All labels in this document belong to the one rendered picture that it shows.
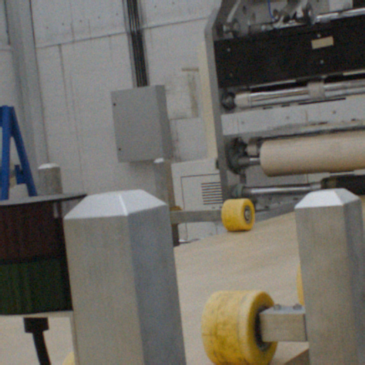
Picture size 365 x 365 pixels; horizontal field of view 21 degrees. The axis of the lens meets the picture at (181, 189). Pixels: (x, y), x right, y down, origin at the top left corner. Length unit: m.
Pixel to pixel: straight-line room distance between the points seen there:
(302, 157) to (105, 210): 2.75
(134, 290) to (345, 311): 0.26
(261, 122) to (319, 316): 2.57
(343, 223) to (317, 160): 2.51
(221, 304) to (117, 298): 0.60
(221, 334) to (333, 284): 0.37
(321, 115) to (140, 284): 2.72
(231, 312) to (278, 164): 2.22
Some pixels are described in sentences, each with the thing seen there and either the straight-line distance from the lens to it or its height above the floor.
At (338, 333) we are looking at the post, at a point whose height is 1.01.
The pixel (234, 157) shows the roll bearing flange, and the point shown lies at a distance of 3.30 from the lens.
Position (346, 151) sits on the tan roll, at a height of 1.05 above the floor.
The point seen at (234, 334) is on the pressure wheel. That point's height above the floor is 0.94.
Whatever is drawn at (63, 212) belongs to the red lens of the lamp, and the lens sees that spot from 0.44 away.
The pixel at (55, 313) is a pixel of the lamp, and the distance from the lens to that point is 0.44.
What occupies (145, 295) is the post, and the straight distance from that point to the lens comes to 0.42.
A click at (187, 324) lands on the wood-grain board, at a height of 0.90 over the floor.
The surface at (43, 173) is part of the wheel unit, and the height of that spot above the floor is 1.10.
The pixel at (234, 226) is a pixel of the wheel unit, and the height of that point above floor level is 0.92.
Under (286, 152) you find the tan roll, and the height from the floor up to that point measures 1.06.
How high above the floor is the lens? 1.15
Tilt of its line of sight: 3 degrees down
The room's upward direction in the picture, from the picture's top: 6 degrees counter-clockwise
